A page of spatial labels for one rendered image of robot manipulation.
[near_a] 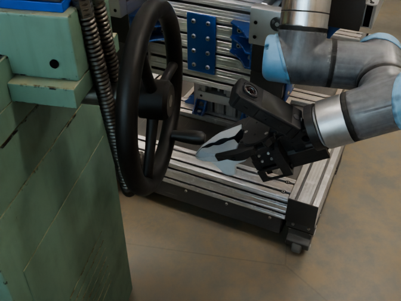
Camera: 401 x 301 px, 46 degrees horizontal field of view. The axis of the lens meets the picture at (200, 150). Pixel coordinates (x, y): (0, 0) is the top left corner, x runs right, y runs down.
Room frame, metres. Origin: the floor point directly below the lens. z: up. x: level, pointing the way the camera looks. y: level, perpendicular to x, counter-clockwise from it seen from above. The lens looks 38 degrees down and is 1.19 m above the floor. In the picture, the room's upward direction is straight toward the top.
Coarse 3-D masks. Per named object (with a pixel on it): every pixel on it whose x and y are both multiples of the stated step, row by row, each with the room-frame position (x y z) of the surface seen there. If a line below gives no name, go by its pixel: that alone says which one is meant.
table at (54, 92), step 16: (0, 64) 0.55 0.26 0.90; (0, 80) 0.54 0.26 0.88; (16, 80) 0.55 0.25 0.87; (32, 80) 0.55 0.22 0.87; (48, 80) 0.55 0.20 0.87; (64, 80) 0.55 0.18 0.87; (80, 80) 0.56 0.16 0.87; (0, 96) 0.53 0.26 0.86; (16, 96) 0.55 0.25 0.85; (32, 96) 0.54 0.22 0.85; (48, 96) 0.54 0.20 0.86; (64, 96) 0.53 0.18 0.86; (80, 96) 0.54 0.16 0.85; (0, 112) 0.52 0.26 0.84
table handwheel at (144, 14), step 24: (144, 24) 0.56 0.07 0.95; (168, 24) 0.69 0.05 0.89; (144, 48) 0.53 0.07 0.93; (168, 48) 0.72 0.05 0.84; (120, 72) 0.51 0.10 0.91; (144, 72) 0.56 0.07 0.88; (168, 72) 0.68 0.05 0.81; (96, 96) 0.60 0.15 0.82; (120, 96) 0.49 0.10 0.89; (144, 96) 0.58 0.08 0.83; (168, 96) 0.59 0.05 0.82; (120, 120) 0.47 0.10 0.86; (168, 120) 0.68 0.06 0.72; (120, 144) 0.46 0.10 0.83; (168, 144) 0.64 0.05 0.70; (120, 168) 0.47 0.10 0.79; (144, 168) 0.54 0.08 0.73; (144, 192) 0.49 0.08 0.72
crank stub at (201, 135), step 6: (174, 132) 0.65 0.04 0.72; (180, 132) 0.65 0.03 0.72; (186, 132) 0.65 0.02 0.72; (192, 132) 0.64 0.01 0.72; (198, 132) 0.64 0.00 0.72; (174, 138) 0.64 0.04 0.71; (180, 138) 0.64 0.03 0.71; (186, 138) 0.64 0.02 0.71; (192, 138) 0.64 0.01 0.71; (198, 138) 0.63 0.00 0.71; (204, 138) 0.64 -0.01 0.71; (192, 144) 0.64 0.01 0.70; (198, 144) 0.63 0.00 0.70
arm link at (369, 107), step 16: (368, 80) 0.59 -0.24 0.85; (384, 80) 0.57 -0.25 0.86; (400, 80) 0.55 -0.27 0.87; (352, 96) 0.57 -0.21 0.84; (368, 96) 0.55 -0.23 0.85; (384, 96) 0.54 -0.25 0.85; (400, 96) 0.53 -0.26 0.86; (352, 112) 0.55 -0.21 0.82; (368, 112) 0.54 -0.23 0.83; (384, 112) 0.53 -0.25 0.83; (400, 112) 0.52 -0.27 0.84; (352, 128) 0.54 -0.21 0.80; (368, 128) 0.53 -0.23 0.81; (384, 128) 0.53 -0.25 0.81; (400, 128) 0.53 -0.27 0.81
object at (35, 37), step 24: (0, 24) 0.57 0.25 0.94; (24, 24) 0.56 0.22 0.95; (48, 24) 0.55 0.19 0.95; (72, 24) 0.56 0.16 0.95; (0, 48) 0.57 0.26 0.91; (24, 48) 0.56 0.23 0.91; (48, 48) 0.56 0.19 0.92; (72, 48) 0.55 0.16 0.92; (24, 72) 0.56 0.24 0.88; (48, 72) 0.56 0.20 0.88; (72, 72) 0.55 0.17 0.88
